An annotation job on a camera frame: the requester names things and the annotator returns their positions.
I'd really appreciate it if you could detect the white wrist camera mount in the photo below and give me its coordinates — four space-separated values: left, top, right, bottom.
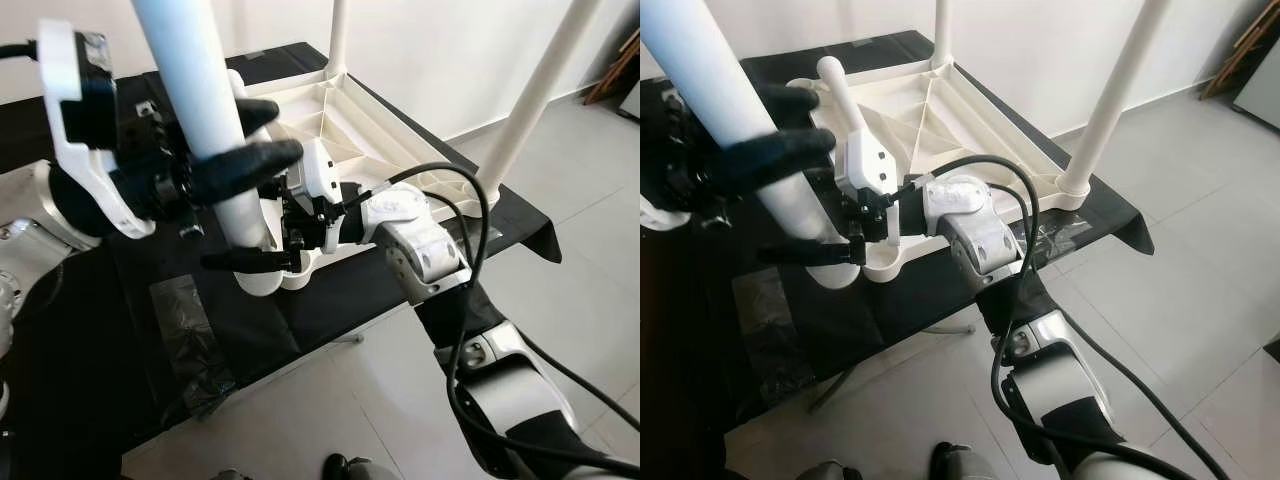
640 195 691 233
835 130 901 246
285 138 346 253
38 18 158 241

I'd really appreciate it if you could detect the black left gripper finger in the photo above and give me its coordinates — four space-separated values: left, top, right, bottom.
715 128 837 196
188 138 304 208
232 97 281 136
768 85 823 126

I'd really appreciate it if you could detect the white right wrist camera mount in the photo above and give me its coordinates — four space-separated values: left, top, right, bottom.
285 138 346 253
835 130 901 246

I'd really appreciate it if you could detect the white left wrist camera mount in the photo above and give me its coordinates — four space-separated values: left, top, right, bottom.
38 18 158 241
640 195 691 233

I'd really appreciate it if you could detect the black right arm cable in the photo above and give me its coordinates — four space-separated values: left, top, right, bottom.
900 155 1231 480
340 162 641 476

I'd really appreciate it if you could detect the brown wooden frame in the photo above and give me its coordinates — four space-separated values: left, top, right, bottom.
585 28 641 106
1200 0 1276 101

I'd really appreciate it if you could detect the white plastic children table top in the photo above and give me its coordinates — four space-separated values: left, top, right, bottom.
225 65 501 298
785 55 1091 291

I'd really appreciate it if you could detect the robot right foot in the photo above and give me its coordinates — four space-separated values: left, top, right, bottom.
322 452 401 480
930 442 1001 480

